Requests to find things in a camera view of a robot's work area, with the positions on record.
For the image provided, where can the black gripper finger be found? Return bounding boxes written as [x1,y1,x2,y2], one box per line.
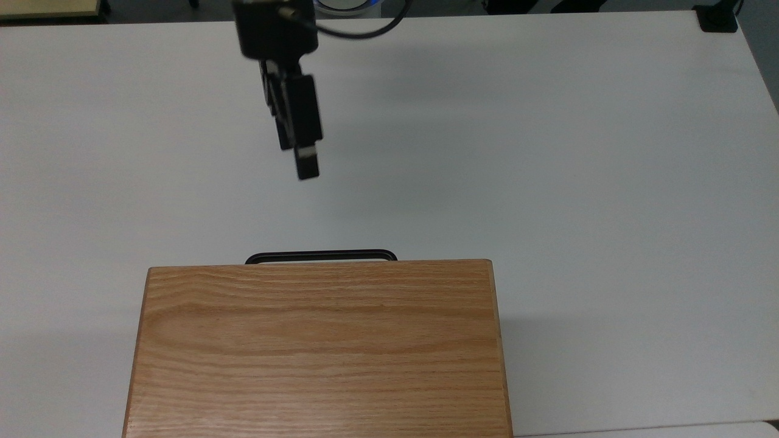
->
[260,59,295,151]
[282,74,323,181]

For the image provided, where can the oak wooden drawer cabinet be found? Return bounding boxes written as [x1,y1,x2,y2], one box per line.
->
[121,259,514,438]

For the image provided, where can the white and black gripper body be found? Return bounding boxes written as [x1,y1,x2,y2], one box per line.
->
[233,0,319,61]

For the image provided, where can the light wooden desk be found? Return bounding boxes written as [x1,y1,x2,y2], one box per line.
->
[0,0,103,21]

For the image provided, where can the wooden drawer with black handle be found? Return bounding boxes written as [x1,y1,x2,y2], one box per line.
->
[245,249,399,266]

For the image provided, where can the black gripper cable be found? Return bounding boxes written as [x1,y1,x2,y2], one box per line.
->
[277,0,407,41]

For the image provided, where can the black table clamp mount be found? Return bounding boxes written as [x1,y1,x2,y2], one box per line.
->
[693,0,742,33]

